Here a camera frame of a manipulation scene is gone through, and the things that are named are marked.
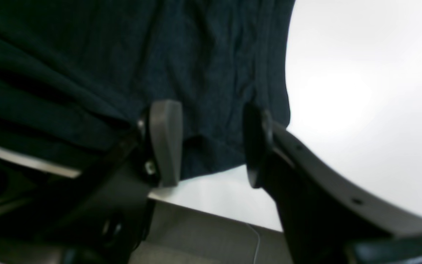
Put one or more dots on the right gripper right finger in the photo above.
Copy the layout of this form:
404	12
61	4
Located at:
325	218

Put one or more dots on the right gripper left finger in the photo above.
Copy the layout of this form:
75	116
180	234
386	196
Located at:
101	215

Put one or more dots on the black t-shirt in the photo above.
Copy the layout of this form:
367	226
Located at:
75	75

